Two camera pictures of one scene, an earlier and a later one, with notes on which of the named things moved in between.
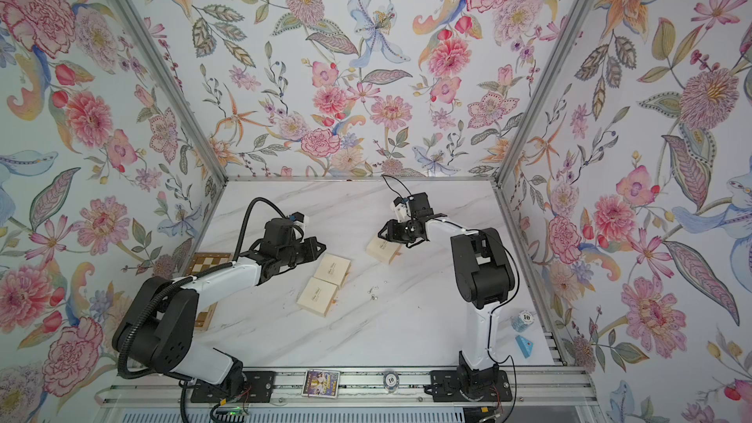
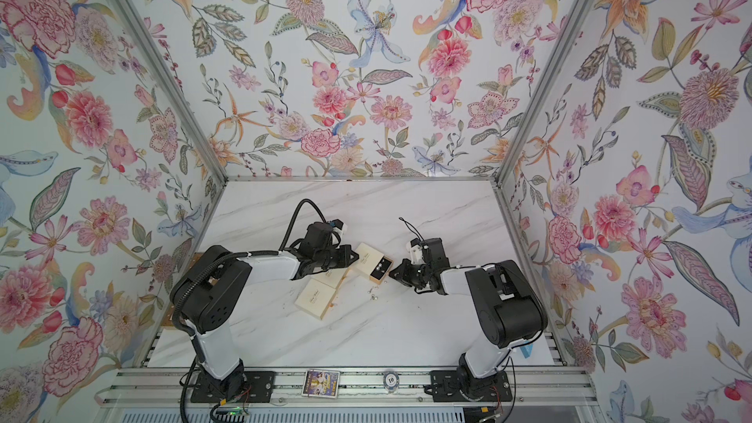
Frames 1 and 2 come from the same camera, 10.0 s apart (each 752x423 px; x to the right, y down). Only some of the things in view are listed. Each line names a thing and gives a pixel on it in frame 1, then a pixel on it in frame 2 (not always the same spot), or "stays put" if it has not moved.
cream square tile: (318, 297) stays put
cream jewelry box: (334, 269) stays put
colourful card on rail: (321, 383) stays put
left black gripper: (310, 244) → (344, 254)
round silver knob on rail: (391, 381) stays put
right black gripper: (393, 232) → (405, 266)
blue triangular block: (525, 345) stays put
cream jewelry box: (383, 250) → (372, 263)
